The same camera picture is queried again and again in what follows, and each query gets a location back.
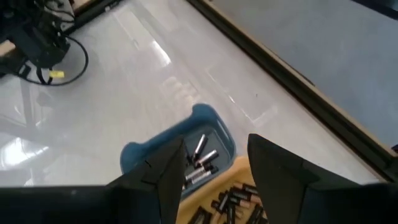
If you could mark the dark teal plastic bin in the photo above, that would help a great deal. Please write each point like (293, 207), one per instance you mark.
(202, 118)

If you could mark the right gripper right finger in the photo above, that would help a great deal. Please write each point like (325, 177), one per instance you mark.
(295, 199)

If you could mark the silver black-tipped battery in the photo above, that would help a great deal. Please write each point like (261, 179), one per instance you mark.
(197, 172)
(207, 158)
(206, 175)
(199, 146)

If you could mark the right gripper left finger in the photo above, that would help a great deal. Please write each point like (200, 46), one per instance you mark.
(124, 205)

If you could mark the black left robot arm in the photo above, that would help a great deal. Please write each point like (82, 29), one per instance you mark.
(31, 9)

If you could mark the yellow plastic bin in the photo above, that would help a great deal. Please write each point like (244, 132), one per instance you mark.
(211, 189)

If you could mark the black copper battery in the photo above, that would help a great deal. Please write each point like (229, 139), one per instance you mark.
(222, 203)
(242, 196)
(255, 214)
(199, 217)
(231, 214)
(248, 188)

